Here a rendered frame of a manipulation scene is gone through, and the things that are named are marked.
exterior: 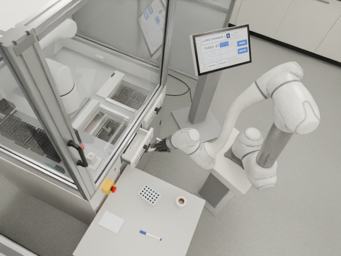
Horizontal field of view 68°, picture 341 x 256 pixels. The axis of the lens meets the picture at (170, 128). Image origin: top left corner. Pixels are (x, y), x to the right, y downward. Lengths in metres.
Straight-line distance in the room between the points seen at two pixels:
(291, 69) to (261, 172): 0.61
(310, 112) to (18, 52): 0.96
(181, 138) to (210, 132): 1.56
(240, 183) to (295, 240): 1.15
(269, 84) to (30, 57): 0.90
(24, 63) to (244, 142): 1.28
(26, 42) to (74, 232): 2.00
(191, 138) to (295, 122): 0.51
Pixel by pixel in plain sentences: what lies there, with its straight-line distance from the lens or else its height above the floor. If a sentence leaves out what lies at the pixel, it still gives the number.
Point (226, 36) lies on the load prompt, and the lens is 2.18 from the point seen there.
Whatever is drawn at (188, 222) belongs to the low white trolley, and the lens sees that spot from 1.68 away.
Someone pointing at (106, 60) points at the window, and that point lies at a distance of 1.04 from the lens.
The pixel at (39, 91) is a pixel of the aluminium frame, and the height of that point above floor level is 1.83.
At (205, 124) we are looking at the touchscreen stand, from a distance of 2.92.
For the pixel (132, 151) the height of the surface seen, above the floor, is 0.84.
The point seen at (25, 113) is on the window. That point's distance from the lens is 0.96.
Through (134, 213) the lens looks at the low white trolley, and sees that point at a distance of 1.67.
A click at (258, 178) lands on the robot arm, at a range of 1.57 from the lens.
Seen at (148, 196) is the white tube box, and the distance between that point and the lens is 1.67.
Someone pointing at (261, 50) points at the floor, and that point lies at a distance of 4.20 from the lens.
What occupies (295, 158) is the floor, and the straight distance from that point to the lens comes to 3.14.
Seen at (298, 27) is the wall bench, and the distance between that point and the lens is 4.20.
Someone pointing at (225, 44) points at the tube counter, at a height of 1.11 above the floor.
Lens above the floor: 2.37
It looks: 56 degrees down
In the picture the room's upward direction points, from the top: 10 degrees clockwise
